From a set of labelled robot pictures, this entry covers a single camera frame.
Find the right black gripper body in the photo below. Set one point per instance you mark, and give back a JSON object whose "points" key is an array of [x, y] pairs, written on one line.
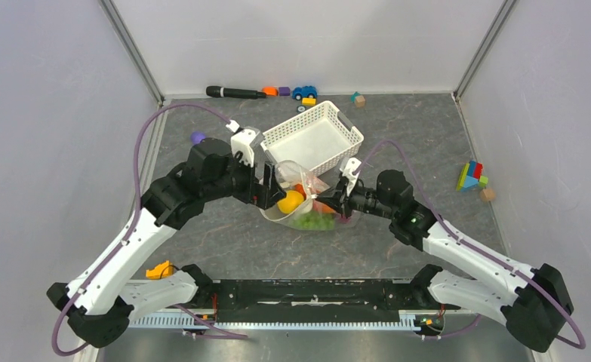
{"points": [[364, 200]]}

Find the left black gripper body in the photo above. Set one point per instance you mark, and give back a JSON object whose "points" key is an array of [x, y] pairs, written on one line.
{"points": [[240, 180]]}

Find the yellow toy lemon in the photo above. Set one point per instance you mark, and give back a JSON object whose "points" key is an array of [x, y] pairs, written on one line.
{"points": [[290, 202]]}

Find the clear dotted zip bag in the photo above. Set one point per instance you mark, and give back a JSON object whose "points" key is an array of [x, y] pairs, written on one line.
{"points": [[291, 173]]}

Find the green toy grapes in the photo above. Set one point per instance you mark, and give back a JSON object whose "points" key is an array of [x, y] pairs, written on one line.
{"points": [[314, 221]]}

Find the white perforated plastic basket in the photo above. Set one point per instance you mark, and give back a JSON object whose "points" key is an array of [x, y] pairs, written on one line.
{"points": [[317, 139]]}

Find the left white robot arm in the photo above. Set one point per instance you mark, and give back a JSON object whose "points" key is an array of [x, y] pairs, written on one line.
{"points": [[98, 304]]}

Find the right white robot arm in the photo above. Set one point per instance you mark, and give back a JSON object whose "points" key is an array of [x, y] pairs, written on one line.
{"points": [[532, 303]]}

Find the black microphone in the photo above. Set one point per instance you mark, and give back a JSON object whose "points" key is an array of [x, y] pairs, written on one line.
{"points": [[227, 92]]}

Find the colourful building block stack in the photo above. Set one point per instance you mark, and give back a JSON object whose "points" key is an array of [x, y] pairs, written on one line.
{"points": [[471, 176]]}

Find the wooden cube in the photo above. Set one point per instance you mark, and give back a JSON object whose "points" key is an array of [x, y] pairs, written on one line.
{"points": [[487, 194]]}

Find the yellow toy brick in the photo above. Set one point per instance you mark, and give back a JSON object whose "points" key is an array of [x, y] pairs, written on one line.
{"points": [[308, 101]]}

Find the orange toy block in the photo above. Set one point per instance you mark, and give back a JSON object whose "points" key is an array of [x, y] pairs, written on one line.
{"points": [[270, 91]]}

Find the teal and wood cubes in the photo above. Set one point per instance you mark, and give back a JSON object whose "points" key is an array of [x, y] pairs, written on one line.
{"points": [[358, 100]]}

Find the purple toy block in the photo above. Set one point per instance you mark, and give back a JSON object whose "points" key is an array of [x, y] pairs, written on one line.
{"points": [[284, 91]]}

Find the blue toy car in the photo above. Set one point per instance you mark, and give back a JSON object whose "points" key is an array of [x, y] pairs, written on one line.
{"points": [[299, 93]]}

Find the orange yellow building block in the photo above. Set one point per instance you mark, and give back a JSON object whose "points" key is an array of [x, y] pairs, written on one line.
{"points": [[161, 271]]}

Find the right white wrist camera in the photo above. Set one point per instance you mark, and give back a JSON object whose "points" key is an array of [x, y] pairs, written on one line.
{"points": [[349, 170]]}

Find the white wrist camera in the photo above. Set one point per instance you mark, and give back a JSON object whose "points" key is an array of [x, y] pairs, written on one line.
{"points": [[349, 170], [243, 142]]}

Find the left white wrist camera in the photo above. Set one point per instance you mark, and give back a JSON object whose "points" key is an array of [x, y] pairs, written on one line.
{"points": [[243, 142]]}

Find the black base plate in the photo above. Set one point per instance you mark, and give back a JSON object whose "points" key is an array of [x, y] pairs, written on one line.
{"points": [[311, 300]]}

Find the white cable duct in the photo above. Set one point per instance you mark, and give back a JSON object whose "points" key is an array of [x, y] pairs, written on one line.
{"points": [[175, 319]]}

